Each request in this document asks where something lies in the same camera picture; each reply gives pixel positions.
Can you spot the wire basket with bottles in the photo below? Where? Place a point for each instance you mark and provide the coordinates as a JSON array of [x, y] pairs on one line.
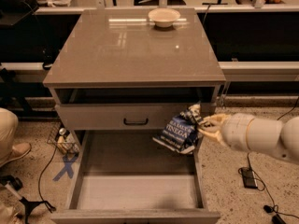
[[61, 138]]

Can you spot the blue chip bag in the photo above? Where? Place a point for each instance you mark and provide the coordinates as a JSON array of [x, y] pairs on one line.
[[181, 133]]

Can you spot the tan shoe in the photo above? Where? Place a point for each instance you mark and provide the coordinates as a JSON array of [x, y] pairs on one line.
[[13, 153]]

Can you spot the black drawer handle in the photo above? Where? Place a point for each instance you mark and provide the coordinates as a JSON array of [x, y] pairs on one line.
[[128, 122]]

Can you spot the closed grey upper drawer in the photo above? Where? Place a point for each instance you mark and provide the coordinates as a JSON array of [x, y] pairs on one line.
[[110, 116]]

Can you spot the grey drawer cabinet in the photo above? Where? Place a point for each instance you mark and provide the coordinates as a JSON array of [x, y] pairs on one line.
[[118, 56]]

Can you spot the black tripod stand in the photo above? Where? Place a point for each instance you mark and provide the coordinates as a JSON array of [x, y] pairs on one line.
[[13, 184]]

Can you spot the person's beige trouser leg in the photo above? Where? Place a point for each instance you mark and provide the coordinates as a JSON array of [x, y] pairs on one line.
[[8, 127]]

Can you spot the white ceramic bowl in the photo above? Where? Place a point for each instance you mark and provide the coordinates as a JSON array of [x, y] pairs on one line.
[[164, 17]]

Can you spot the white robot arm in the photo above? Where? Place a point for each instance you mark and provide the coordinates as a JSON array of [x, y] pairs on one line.
[[247, 133]]

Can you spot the open grey middle drawer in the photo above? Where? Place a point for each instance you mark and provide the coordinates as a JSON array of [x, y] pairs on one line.
[[124, 177]]

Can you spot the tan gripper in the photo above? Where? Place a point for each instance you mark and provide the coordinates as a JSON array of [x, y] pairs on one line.
[[234, 130]]

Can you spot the blue tape cross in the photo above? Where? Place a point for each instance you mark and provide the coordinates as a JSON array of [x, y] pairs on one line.
[[67, 169]]

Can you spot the black power adapter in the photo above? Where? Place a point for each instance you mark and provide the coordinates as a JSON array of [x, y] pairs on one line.
[[248, 178]]

